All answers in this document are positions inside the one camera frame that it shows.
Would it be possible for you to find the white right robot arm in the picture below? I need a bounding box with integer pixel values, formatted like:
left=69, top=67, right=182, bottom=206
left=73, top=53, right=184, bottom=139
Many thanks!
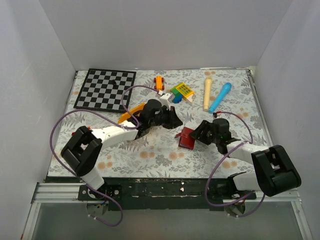
left=189, top=118, right=302, bottom=199

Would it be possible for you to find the black white chessboard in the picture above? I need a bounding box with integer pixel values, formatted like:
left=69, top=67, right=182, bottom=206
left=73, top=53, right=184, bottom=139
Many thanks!
left=73, top=68, right=137, bottom=113

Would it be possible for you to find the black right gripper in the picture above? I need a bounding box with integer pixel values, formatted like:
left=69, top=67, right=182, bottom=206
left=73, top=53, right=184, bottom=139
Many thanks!
left=188, top=119, right=219, bottom=146

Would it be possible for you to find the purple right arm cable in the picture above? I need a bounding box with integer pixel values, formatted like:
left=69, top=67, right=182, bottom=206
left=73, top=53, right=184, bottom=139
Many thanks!
left=204, top=110, right=266, bottom=218

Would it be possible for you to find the blue toy microphone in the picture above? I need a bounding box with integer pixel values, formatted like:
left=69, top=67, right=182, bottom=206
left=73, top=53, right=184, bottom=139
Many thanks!
left=208, top=82, right=232, bottom=114

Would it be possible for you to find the cream toy microphone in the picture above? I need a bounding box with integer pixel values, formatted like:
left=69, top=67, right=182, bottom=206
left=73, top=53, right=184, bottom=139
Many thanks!
left=203, top=76, right=213, bottom=112

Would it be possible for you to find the floral table mat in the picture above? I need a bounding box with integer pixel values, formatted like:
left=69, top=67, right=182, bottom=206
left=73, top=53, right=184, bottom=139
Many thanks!
left=55, top=69, right=272, bottom=179

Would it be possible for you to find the orange toy car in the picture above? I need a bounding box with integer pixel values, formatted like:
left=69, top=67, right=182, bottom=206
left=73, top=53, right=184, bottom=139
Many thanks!
left=153, top=75, right=165, bottom=91

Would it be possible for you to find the yellow plastic bin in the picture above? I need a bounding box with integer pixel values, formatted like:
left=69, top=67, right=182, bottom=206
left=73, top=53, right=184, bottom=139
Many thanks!
left=117, top=102, right=146, bottom=124

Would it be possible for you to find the colourful toy block house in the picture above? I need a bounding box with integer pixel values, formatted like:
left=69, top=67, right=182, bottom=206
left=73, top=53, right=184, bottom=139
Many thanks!
left=170, top=82, right=195, bottom=104

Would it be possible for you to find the black front table rail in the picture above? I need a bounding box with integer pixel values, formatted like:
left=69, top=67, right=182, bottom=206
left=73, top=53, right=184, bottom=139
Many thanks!
left=43, top=176, right=287, bottom=212

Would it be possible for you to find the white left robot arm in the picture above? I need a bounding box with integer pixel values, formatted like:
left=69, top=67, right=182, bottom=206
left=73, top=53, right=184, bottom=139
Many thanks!
left=61, top=99, right=183, bottom=200

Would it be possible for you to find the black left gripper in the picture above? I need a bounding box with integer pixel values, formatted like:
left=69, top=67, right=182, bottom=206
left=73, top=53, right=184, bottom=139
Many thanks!
left=149, top=106, right=183, bottom=131

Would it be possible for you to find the red leather card holder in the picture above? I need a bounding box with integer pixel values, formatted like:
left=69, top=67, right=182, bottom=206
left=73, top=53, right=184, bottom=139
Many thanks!
left=174, top=127, right=195, bottom=150

